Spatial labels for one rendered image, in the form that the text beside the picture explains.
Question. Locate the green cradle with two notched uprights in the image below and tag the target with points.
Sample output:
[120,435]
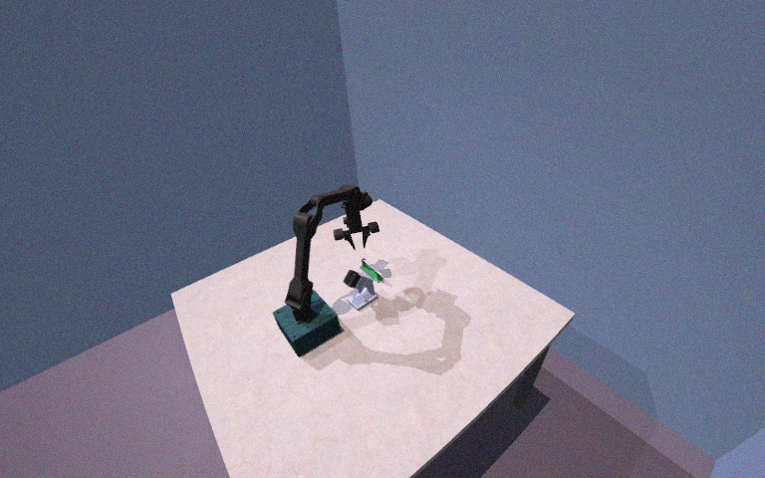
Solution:
[376,276]

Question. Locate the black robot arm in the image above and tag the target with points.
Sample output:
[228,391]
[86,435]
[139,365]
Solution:
[305,228]

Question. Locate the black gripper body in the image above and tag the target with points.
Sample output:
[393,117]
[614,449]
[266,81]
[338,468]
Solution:
[355,226]

